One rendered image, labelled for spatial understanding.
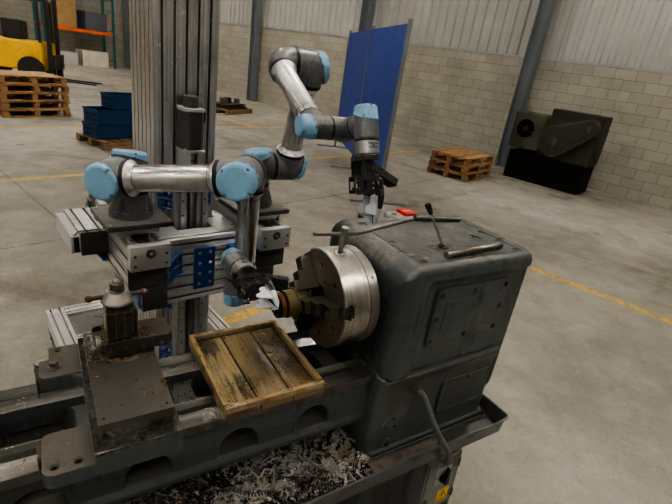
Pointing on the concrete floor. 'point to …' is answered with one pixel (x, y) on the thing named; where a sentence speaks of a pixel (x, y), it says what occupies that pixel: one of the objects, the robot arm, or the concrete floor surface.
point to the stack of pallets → (32, 94)
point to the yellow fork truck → (17, 49)
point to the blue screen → (374, 81)
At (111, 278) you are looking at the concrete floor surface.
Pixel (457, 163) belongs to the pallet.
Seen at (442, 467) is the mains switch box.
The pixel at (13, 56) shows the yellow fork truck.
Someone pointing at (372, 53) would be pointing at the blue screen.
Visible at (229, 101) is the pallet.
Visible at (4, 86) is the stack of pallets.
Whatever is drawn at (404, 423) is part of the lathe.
